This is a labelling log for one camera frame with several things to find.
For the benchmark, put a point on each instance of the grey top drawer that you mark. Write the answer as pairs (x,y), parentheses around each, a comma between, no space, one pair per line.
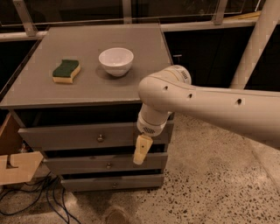
(88,136)

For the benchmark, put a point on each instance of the grey bottom drawer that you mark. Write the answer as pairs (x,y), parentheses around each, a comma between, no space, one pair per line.
(113,183)

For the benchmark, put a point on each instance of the grey drawer cabinet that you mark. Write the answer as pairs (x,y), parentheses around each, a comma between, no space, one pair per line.
(95,96)

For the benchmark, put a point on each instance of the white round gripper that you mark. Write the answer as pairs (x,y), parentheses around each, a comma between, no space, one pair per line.
(149,128)

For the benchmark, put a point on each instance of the brown cardboard panel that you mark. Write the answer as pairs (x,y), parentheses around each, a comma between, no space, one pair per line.
(10,140)

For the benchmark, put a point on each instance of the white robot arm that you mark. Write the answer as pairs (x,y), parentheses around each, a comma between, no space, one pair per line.
(249,113)

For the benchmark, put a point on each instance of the white diagonal pole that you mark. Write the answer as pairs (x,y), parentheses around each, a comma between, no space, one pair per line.
(260,36)

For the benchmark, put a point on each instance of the white ceramic bowl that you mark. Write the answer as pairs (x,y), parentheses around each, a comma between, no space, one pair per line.
(116,61)

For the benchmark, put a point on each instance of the green yellow sponge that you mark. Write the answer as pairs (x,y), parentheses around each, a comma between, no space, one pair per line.
(66,71)

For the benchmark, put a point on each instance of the metal railing frame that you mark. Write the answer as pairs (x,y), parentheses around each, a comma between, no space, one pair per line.
(30,19)

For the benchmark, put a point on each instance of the grey middle drawer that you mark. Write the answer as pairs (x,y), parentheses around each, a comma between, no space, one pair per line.
(108,163)

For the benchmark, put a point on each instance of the grey drawer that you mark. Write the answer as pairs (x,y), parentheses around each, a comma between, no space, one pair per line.
(88,136)
(108,163)
(113,183)

